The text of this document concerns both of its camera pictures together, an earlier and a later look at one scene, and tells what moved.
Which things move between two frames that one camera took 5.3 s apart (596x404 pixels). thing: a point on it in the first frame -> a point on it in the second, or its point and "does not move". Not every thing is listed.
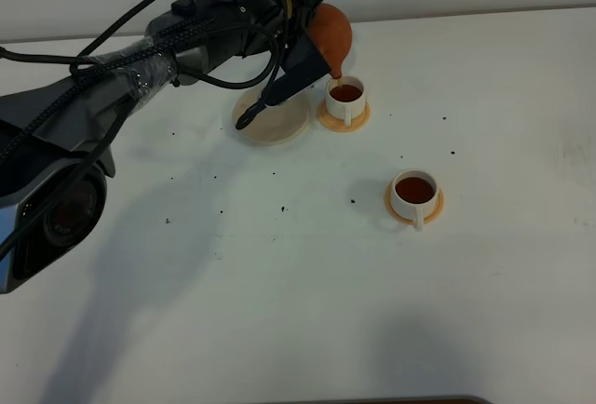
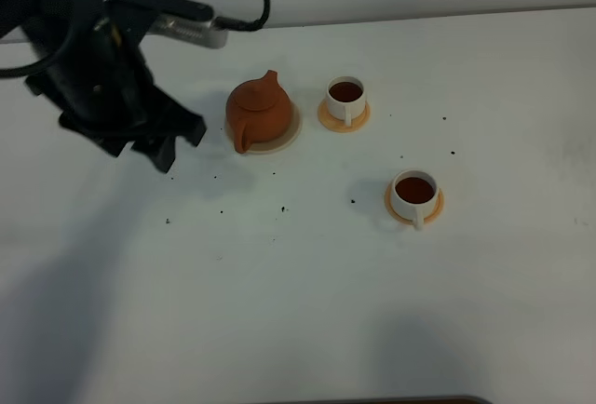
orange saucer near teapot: x=339 y=126 does not move
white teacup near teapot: x=345 y=99 does not move
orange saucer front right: x=432 y=215 does not move
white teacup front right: x=414 y=195 does not move
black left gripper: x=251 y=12 -> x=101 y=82
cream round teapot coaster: x=272 y=124 -> x=278 y=143
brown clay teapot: x=330 y=30 -> x=258 y=111
